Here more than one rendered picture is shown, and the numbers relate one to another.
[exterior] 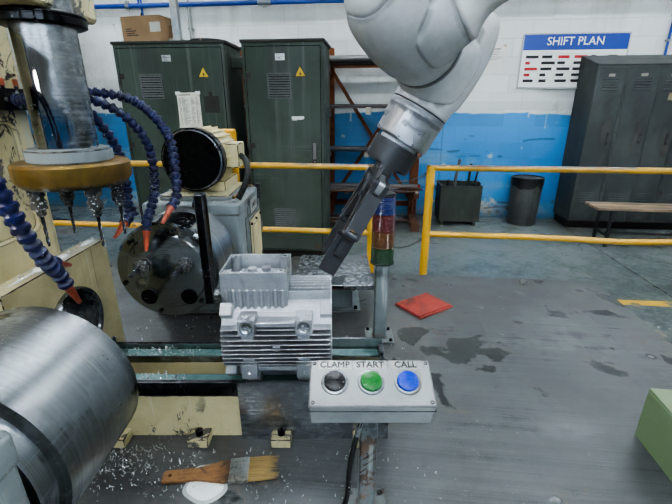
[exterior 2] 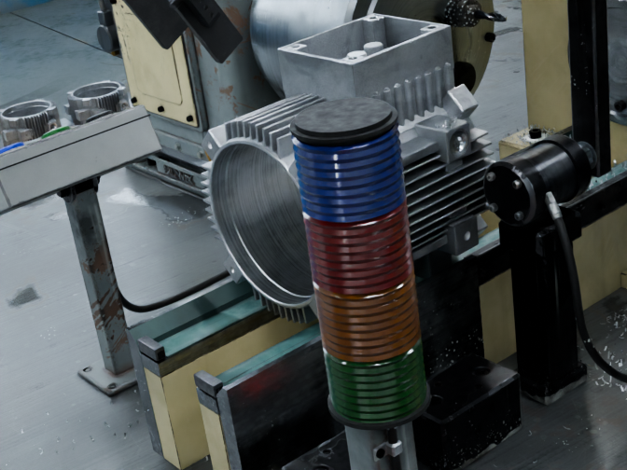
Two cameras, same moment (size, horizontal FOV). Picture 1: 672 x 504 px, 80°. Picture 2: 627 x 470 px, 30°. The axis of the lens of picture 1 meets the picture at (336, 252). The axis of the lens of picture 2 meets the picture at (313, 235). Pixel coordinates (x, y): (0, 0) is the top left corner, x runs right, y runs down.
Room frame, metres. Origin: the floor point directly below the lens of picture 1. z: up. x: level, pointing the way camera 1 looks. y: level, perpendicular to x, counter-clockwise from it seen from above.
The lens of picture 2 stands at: (1.49, -0.50, 1.43)
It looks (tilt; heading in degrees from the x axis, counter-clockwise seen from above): 25 degrees down; 144
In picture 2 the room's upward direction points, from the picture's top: 8 degrees counter-clockwise
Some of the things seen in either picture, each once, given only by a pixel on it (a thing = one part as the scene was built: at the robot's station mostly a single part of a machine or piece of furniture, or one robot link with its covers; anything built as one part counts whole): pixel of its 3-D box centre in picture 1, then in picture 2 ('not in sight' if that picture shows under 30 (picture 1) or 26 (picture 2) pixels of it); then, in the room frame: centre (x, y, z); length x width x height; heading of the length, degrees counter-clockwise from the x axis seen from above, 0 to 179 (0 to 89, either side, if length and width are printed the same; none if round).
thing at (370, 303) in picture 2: (382, 238); (367, 304); (1.01, -0.12, 1.10); 0.06 x 0.06 x 0.04
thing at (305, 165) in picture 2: (384, 204); (349, 165); (1.01, -0.12, 1.19); 0.06 x 0.06 x 0.04
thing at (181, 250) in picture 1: (184, 254); not in sight; (1.04, 0.42, 1.04); 0.41 x 0.25 x 0.25; 0
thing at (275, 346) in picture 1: (281, 323); (348, 186); (0.71, 0.11, 1.01); 0.20 x 0.19 x 0.19; 91
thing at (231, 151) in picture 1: (221, 191); not in sight; (1.35, 0.38, 1.16); 0.33 x 0.26 x 0.42; 0
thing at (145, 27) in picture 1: (151, 32); not in sight; (4.13, 1.68, 2.07); 0.40 x 0.30 x 0.21; 76
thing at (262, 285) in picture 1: (258, 280); (368, 76); (0.71, 0.15, 1.11); 0.12 x 0.11 x 0.07; 91
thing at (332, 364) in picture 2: (382, 254); (375, 368); (1.01, -0.12, 1.05); 0.06 x 0.06 x 0.04
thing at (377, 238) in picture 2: (383, 221); (358, 237); (1.01, -0.12, 1.14); 0.06 x 0.06 x 0.04
